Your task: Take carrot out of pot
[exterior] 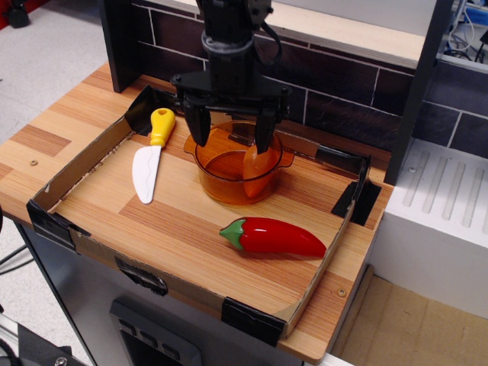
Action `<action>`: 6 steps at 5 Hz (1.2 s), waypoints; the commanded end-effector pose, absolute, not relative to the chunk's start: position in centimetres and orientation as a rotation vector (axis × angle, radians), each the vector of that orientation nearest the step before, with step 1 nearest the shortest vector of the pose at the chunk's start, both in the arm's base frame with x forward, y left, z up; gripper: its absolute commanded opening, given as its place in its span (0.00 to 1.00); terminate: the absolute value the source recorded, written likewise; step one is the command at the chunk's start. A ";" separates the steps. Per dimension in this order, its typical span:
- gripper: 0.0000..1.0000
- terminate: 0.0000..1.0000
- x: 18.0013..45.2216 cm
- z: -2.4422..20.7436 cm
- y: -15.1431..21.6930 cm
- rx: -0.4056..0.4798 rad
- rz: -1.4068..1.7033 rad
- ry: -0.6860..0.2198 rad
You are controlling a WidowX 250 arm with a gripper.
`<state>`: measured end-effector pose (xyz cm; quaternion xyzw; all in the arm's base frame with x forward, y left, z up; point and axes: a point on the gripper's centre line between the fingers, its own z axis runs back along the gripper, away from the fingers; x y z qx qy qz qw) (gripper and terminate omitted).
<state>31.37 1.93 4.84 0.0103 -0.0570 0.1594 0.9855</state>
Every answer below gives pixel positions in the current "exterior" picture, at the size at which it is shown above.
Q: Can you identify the cardboard fence with black tape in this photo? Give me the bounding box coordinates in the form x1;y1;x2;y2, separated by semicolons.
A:
27;87;380;353

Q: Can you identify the grey oven control panel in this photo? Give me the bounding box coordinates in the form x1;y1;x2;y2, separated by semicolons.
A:
110;301;203;365

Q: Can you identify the yellow white toy knife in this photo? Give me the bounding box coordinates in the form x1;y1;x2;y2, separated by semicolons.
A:
132;108;176;204

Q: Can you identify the white toy sink drainboard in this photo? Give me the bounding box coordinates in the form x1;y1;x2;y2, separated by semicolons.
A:
371;140;487;318

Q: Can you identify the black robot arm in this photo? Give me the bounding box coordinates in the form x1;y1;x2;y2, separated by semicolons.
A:
171;1;291;154

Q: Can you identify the orange toy carrot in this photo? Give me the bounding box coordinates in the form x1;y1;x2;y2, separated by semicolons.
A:
242;145;278;197

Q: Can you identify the wooden shelf board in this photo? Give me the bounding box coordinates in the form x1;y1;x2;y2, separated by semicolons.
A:
268;2;425;69

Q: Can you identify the grey shelf post right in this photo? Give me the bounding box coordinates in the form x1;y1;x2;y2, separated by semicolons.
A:
384;0;454;185

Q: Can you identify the dark shelf post left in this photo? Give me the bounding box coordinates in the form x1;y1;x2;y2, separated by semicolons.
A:
98;0;149;93

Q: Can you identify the red toy chili pepper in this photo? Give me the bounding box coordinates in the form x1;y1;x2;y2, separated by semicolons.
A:
219;217;326;258

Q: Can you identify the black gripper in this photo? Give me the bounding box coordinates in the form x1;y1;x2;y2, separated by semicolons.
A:
171;40;291;154

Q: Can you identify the transparent orange toy pot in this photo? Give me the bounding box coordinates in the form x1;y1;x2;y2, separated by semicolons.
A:
184;120;294;205

